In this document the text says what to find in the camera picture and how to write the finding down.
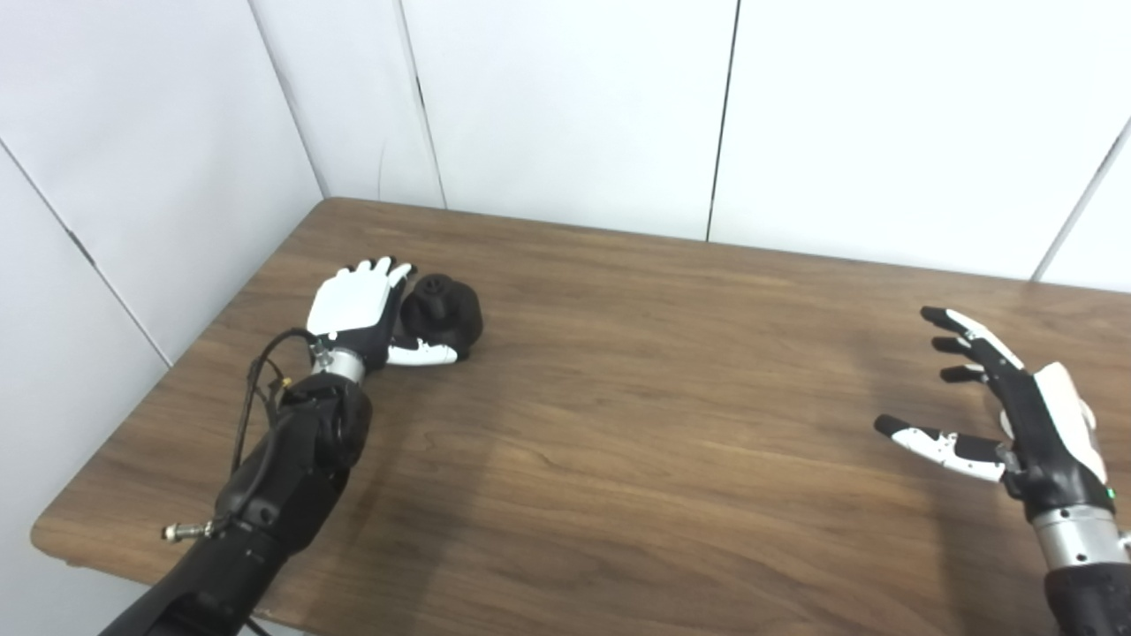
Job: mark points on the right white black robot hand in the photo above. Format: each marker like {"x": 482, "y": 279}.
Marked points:
{"x": 1047, "y": 442}

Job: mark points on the round black plastic part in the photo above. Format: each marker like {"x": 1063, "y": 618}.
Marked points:
{"x": 446, "y": 322}

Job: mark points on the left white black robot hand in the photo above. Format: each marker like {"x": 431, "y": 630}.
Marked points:
{"x": 349, "y": 305}

